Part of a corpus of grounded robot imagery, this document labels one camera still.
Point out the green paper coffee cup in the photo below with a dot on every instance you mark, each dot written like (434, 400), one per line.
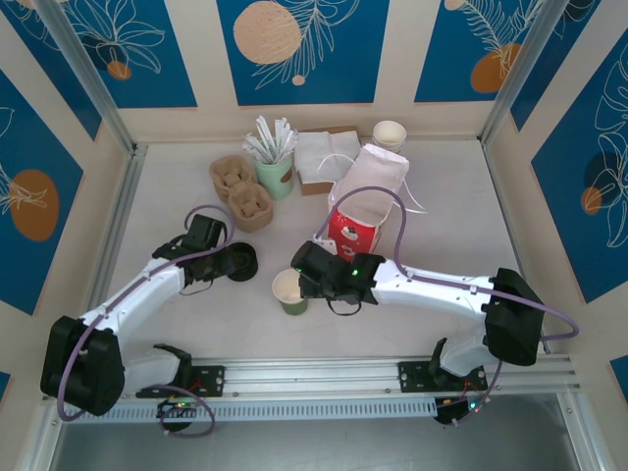
(287, 290)

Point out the red white paper bag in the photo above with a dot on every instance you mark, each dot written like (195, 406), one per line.
(380, 167)

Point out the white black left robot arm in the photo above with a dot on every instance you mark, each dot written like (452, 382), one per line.
(147, 289)

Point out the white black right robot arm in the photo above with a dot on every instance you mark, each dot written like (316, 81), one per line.
(432, 289)

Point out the black cup lid stack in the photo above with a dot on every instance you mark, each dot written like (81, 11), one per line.
(244, 265)

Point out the white napkin stack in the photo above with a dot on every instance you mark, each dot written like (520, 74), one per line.
(319, 152)
(316, 189)

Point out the black controller board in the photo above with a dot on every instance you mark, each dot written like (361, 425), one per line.
(458, 411)
(174, 407)

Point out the white paper cup stack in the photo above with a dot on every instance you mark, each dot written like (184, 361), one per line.
(389, 133)

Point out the aluminium mounting rail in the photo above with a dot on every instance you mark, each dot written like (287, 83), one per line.
(314, 375)

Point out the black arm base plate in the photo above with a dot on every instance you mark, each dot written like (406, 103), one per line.
(211, 380)
(414, 375)

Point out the aluminium frame post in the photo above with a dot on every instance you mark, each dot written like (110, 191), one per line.
(83, 68)
(522, 68)

